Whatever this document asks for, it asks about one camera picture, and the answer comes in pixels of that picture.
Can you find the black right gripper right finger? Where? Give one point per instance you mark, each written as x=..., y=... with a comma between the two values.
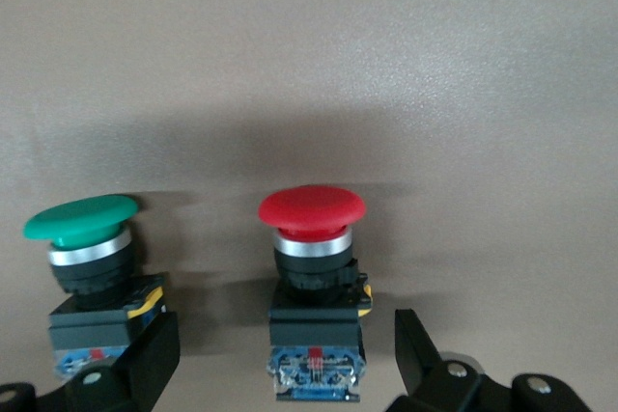
x=415, y=359

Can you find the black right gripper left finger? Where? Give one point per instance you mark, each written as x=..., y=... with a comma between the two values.
x=154, y=359

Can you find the red mushroom push button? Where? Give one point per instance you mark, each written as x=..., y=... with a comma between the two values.
x=311, y=209

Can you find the green mushroom push button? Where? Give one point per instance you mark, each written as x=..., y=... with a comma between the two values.
x=82, y=219

